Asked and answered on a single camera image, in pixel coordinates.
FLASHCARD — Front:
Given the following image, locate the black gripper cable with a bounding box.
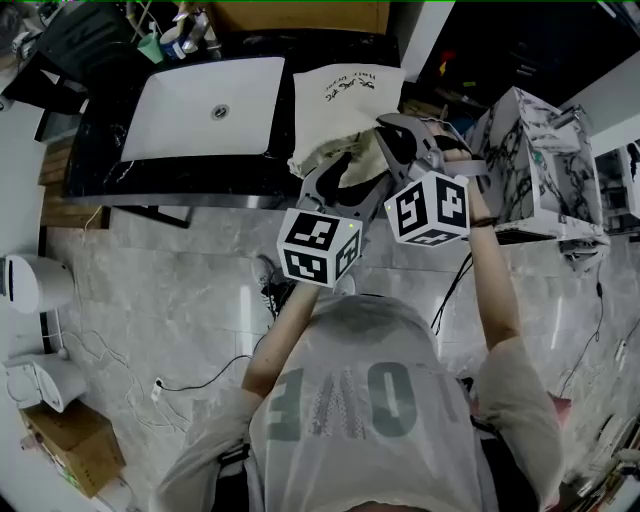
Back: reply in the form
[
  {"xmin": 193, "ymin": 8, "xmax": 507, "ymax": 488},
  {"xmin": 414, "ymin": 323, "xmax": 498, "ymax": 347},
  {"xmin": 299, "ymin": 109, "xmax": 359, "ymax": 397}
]
[{"xmin": 430, "ymin": 251, "xmax": 474, "ymax": 337}]

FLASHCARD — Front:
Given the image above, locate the white marble pattern cabinet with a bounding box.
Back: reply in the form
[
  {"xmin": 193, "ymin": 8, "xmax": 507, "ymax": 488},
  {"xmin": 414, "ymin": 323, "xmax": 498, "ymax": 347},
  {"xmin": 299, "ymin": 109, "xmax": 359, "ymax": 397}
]
[{"xmin": 463, "ymin": 85, "xmax": 610, "ymax": 245}]

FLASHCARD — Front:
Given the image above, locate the person's right forearm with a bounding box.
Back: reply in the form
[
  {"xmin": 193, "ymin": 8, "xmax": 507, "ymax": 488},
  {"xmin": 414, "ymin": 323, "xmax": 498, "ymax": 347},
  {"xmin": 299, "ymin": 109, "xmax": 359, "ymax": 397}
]
[{"xmin": 466, "ymin": 218, "xmax": 524, "ymax": 352}]

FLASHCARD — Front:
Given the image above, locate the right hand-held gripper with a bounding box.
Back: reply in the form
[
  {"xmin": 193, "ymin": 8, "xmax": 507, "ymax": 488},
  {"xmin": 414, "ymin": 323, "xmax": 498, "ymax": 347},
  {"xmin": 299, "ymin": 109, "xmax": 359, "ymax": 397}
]
[{"xmin": 374, "ymin": 113, "xmax": 489, "ymax": 248}]

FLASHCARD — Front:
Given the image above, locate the white rectangular sink basin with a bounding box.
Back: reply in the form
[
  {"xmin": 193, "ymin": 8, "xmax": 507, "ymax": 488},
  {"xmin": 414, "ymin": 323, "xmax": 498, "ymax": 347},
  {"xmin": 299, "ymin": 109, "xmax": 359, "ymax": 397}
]
[{"xmin": 120, "ymin": 55, "xmax": 287, "ymax": 163}]

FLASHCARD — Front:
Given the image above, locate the brown cardboard box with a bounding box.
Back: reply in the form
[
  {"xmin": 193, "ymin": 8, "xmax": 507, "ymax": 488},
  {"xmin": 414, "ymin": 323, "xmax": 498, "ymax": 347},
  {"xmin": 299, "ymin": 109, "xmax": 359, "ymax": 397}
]
[{"xmin": 21, "ymin": 399, "xmax": 127, "ymax": 499}]

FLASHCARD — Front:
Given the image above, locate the black shelving unit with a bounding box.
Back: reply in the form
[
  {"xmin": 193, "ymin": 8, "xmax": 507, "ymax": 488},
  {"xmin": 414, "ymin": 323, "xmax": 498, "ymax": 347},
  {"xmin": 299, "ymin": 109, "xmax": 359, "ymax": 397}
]
[{"xmin": 414, "ymin": 0, "xmax": 640, "ymax": 132}]

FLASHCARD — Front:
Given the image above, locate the plain white lidded bin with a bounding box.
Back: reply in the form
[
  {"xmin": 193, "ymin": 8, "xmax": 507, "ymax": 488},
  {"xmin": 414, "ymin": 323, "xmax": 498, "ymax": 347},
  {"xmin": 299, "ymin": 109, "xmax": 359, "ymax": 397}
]
[{"xmin": 4, "ymin": 353, "xmax": 88, "ymax": 414}]

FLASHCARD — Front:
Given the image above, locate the person's white printed shirt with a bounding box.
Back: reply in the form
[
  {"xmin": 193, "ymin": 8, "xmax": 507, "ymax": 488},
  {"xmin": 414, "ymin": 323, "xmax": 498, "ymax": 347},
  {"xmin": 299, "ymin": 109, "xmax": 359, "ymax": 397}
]
[{"xmin": 154, "ymin": 294, "xmax": 567, "ymax": 512}]

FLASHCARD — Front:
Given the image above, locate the chrome faucet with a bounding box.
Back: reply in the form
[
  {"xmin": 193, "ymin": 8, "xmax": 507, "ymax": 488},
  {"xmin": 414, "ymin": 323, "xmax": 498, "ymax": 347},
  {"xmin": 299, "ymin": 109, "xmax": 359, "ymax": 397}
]
[{"xmin": 171, "ymin": 0, "xmax": 222, "ymax": 54}]

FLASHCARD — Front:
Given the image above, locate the person's right hand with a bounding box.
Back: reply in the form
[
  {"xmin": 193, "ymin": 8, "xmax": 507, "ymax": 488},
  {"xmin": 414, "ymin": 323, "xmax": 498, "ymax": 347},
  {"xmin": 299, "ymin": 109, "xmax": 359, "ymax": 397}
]
[{"xmin": 466, "ymin": 174, "xmax": 494, "ymax": 224}]

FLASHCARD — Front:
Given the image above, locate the person's left forearm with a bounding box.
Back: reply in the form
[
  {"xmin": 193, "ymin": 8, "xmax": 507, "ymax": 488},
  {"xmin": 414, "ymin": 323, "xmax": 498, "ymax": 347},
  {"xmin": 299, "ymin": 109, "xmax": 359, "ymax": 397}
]
[{"xmin": 241, "ymin": 281, "xmax": 322, "ymax": 400}]

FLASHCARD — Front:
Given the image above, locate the white bin with dark strip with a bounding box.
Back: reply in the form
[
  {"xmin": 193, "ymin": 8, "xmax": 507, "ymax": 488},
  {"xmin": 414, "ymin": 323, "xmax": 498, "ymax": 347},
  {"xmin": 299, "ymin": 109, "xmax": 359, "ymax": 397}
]
[{"xmin": 0, "ymin": 254, "xmax": 77, "ymax": 316}]

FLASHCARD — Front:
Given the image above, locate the cream drawstring bag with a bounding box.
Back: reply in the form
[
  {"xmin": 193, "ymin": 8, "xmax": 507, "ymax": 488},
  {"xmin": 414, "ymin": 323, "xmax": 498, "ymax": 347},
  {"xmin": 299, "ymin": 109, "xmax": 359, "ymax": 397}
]
[{"xmin": 286, "ymin": 63, "xmax": 408, "ymax": 190}]

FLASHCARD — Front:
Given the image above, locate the black cabinet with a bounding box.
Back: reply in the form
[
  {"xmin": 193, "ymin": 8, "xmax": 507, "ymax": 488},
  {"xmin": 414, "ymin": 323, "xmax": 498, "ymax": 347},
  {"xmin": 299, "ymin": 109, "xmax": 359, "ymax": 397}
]
[{"xmin": 2, "ymin": 0, "xmax": 147, "ymax": 107}]

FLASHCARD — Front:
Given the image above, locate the wooden plank platform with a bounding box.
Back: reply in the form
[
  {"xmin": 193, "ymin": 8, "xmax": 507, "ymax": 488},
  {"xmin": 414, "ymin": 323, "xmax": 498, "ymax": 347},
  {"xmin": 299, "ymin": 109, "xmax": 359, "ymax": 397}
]
[{"xmin": 38, "ymin": 136, "xmax": 112, "ymax": 232}]

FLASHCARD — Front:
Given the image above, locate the large open cardboard box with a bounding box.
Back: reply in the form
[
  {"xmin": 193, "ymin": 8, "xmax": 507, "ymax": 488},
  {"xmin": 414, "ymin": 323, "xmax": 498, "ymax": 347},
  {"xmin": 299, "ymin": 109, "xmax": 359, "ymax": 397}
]
[{"xmin": 203, "ymin": 0, "xmax": 392, "ymax": 37}]

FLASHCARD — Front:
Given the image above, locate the black floor cable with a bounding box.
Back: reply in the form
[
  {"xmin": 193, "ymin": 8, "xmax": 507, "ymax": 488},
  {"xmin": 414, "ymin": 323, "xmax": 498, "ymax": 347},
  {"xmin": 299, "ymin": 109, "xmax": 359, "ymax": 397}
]
[{"xmin": 158, "ymin": 353, "xmax": 254, "ymax": 393}]

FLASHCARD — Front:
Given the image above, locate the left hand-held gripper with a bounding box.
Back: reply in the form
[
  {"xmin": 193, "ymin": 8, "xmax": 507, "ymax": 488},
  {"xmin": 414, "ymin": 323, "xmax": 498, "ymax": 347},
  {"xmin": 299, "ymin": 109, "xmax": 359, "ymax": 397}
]
[{"xmin": 275, "ymin": 149, "xmax": 397, "ymax": 289}]

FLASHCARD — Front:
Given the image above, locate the black marble vanity table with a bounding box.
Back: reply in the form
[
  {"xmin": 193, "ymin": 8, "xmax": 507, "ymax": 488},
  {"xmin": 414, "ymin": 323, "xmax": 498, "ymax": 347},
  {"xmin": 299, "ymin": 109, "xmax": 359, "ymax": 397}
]
[{"xmin": 64, "ymin": 28, "xmax": 402, "ymax": 210}]

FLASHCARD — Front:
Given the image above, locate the green plastic cup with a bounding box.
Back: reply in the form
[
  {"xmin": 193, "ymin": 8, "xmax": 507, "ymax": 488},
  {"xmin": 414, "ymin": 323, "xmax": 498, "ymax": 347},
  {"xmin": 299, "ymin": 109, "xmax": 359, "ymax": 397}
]
[{"xmin": 136, "ymin": 33, "xmax": 166, "ymax": 65}]

